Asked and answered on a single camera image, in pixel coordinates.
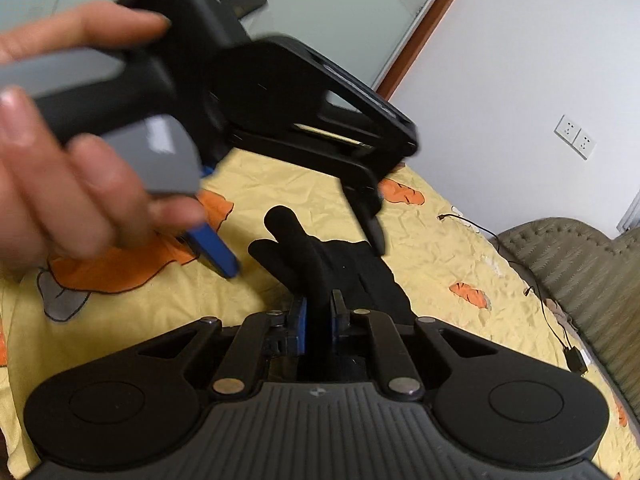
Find black power adapter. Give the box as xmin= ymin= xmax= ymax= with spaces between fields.
xmin=563 ymin=346 xmax=588 ymax=376

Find yellow carrot print bedsheet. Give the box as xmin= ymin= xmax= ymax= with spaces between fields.
xmin=1 ymin=136 xmax=613 ymax=479

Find white double wall socket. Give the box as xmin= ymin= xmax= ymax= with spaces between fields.
xmin=554 ymin=115 xmax=597 ymax=160

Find black charger cable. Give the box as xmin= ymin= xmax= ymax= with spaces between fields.
xmin=437 ymin=211 xmax=576 ymax=354

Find olive padded headboard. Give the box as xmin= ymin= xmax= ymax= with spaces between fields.
xmin=497 ymin=218 xmax=639 ymax=416

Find person left hand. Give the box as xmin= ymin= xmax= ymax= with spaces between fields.
xmin=1 ymin=1 xmax=206 ymax=280

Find window with blue view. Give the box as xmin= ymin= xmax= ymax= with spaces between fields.
xmin=616 ymin=192 xmax=640 ymax=233

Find black pants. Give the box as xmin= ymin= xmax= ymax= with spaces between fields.
xmin=248 ymin=206 xmax=416 ymax=382

